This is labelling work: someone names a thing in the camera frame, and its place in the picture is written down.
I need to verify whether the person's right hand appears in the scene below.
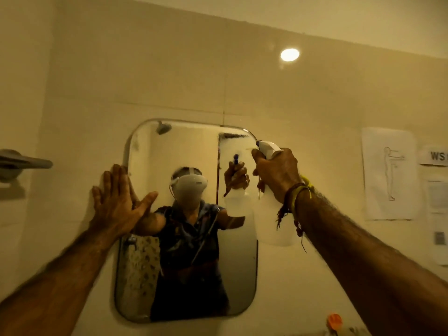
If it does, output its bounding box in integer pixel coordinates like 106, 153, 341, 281
251, 147, 306, 204

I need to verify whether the person's left hand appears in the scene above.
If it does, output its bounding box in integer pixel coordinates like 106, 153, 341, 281
89, 164, 159, 239

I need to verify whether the white translucent spray bottle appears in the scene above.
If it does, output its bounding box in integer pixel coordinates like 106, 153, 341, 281
252, 140, 302, 247

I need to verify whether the person's right forearm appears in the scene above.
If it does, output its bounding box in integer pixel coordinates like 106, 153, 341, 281
296, 190, 448, 336

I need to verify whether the person's left forearm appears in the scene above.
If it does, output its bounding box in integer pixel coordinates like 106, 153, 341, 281
0, 225, 114, 336

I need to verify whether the round ceiling light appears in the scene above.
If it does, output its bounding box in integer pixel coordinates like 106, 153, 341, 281
280, 48, 301, 63

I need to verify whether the paper sheet with figure drawing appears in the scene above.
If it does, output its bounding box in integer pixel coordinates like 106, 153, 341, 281
361, 127, 421, 221

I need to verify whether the small white label sign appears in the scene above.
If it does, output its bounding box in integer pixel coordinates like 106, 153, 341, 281
418, 145, 448, 168

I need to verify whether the orange bottle cap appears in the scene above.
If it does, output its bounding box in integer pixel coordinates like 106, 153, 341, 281
326, 313, 344, 332

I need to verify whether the white paper notice with code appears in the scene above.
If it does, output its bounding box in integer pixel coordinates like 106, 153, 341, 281
425, 178, 448, 266

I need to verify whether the red thread bracelet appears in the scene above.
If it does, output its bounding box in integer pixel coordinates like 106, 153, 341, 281
275, 182, 309, 254

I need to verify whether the yellow thread bracelet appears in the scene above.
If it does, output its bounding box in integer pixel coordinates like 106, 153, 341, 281
290, 175, 315, 222

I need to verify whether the metal wall handle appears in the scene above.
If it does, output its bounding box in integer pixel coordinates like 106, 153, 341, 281
0, 149, 54, 184

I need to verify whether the rounded wall mirror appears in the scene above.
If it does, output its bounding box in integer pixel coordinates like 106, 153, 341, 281
114, 118, 260, 324

